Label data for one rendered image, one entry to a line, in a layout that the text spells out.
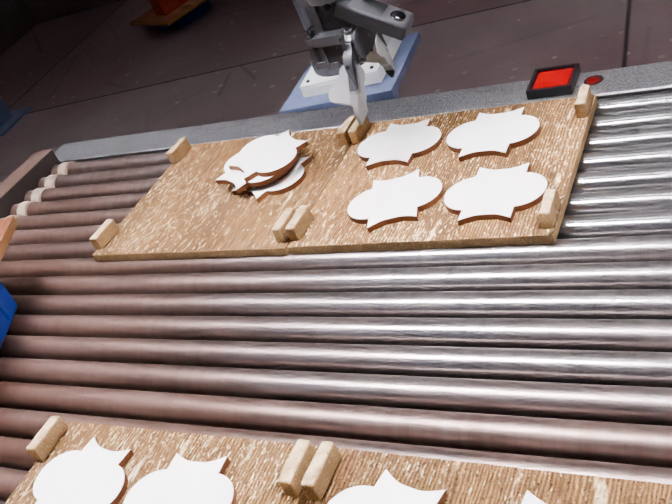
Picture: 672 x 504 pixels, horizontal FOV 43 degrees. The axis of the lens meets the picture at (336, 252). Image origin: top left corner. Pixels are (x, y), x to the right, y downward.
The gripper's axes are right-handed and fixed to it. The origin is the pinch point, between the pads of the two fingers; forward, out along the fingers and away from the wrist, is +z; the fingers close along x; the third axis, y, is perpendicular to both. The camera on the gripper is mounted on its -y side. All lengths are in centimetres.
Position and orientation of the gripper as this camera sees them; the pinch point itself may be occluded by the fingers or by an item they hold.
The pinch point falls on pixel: (382, 100)
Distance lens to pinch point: 139.7
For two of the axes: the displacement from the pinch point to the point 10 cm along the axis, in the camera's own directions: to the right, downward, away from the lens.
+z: 3.4, 7.7, 5.4
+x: -3.7, 6.4, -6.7
